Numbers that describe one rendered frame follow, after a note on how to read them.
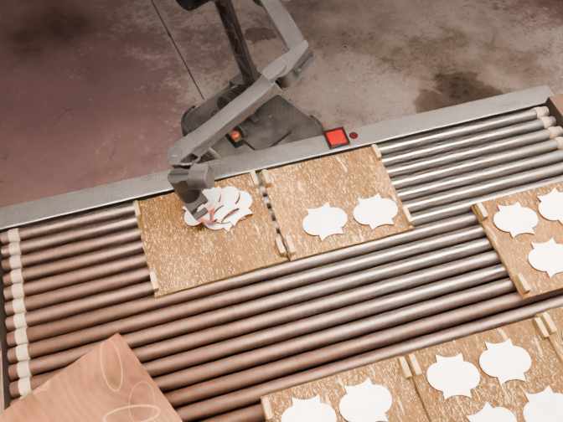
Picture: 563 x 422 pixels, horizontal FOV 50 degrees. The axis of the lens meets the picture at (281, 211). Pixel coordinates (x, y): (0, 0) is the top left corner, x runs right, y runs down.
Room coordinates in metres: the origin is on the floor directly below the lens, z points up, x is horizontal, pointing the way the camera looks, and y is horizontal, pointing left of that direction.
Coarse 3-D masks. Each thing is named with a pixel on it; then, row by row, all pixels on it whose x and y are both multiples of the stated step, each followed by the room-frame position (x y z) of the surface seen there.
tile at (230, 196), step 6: (222, 192) 1.10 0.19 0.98; (228, 192) 1.10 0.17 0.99; (234, 192) 1.09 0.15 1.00; (222, 198) 1.08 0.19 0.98; (228, 198) 1.07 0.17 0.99; (234, 198) 1.07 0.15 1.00; (228, 204) 1.05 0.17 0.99; (234, 204) 1.05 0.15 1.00; (222, 210) 1.03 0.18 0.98; (228, 210) 1.03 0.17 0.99; (234, 210) 1.03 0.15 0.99; (216, 216) 1.01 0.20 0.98; (222, 216) 1.01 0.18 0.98; (222, 222) 0.99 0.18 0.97
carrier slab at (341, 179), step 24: (288, 168) 1.24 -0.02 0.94; (312, 168) 1.24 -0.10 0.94; (336, 168) 1.24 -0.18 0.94; (360, 168) 1.24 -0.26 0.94; (384, 168) 1.25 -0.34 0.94; (288, 192) 1.14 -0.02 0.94; (312, 192) 1.14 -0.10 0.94; (336, 192) 1.15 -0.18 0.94; (360, 192) 1.15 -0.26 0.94; (384, 192) 1.15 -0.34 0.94; (288, 216) 1.05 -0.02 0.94; (312, 240) 0.96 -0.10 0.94; (336, 240) 0.96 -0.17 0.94; (360, 240) 0.96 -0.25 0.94
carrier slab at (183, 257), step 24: (144, 216) 1.03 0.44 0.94; (168, 216) 1.03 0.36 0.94; (264, 216) 1.04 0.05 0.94; (144, 240) 0.94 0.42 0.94; (168, 240) 0.94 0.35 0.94; (192, 240) 0.95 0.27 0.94; (216, 240) 0.95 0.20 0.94; (240, 240) 0.95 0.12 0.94; (264, 240) 0.95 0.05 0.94; (168, 264) 0.86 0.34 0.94; (192, 264) 0.86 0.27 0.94; (216, 264) 0.87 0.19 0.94; (240, 264) 0.87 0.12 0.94; (264, 264) 0.87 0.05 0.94; (168, 288) 0.78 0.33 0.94; (192, 288) 0.79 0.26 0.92
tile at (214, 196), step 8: (208, 192) 1.10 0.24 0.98; (216, 192) 1.10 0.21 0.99; (216, 200) 1.07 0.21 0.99; (184, 208) 1.06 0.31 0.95; (200, 208) 1.04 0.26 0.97; (216, 208) 1.03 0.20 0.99; (184, 216) 1.03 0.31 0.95; (192, 216) 1.02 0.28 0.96; (208, 216) 1.01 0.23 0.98; (192, 224) 0.99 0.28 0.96; (200, 224) 0.99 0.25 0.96
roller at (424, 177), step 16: (544, 144) 1.39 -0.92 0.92; (560, 144) 1.39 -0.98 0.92; (480, 160) 1.31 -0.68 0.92; (496, 160) 1.31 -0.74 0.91; (512, 160) 1.33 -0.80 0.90; (416, 176) 1.23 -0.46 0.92; (432, 176) 1.24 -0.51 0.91; (448, 176) 1.25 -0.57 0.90; (80, 256) 0.89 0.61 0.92; (96, 256) 0.89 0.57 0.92; (112, 256) 0.90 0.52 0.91; (128, 256) 0.91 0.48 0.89; (16, 272) 0.83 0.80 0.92; (32, 272) 0.83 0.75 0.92; (48, 272) 0.84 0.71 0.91; (64, 272) 0.85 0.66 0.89
